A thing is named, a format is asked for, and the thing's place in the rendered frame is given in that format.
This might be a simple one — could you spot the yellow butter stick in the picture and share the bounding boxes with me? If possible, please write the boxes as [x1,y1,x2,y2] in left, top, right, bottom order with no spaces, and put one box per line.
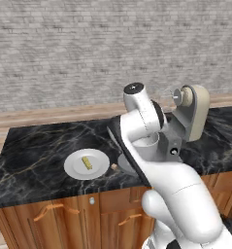
[81,156,94,171]

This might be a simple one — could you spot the beige and grey stand mixer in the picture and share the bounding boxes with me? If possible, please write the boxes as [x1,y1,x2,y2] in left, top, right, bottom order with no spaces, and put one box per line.
[116,84,212,176]

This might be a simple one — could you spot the white round plate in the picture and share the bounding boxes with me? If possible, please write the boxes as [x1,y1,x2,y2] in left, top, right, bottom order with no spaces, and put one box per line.
[63,148,111,181]

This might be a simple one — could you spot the wooden cupboard door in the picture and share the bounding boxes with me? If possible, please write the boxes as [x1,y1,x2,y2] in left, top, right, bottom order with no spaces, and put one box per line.
[200,169,232,222]
[99,187,156,249]
[0,197,89,249]

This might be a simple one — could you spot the curved wooden door handle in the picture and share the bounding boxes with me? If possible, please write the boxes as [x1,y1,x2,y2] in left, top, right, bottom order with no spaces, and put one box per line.
[117,213,145,227]
[32,202,81,223]

